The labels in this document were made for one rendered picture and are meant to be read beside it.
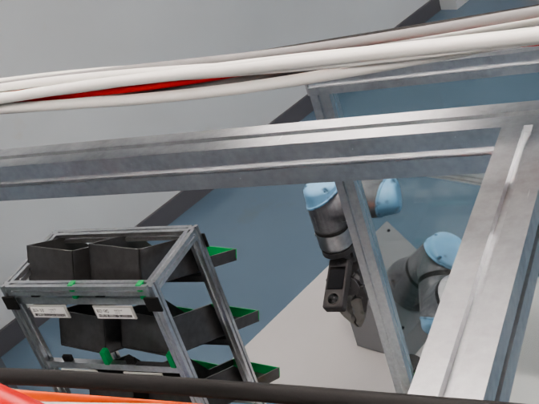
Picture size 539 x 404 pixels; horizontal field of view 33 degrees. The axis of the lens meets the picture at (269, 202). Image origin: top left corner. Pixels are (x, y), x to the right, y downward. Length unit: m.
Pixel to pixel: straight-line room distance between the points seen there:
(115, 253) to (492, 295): 1.16
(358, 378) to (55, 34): 2.91
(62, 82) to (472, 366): 0.57
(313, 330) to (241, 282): 1.96
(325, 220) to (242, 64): 1.06
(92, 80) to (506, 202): 0.44
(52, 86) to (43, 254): 0.87
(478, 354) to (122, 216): 4.69
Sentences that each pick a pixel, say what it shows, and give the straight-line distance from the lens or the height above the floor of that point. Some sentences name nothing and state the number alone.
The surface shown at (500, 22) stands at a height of 2.18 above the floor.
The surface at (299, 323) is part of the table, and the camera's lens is 2.76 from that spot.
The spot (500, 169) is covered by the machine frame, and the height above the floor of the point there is 2.10.
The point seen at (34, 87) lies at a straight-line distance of 1.02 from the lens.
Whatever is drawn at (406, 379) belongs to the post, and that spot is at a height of 1.42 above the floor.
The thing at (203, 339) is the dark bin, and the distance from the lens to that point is 1.83.
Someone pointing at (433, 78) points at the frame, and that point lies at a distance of 1.26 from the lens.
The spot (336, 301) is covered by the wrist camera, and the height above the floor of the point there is 1.36.
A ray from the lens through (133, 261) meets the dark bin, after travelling 1.68.
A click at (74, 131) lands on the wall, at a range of 4.96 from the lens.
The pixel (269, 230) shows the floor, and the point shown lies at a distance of 4.99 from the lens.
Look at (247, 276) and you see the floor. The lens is 4.68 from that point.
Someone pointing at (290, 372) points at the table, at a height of 0.86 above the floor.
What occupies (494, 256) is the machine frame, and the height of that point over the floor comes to 2.09.
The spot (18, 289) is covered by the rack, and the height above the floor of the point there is 1.65.
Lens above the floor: 2.47
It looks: 28 degrees down
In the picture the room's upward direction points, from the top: 18 degrees counter-clockwise
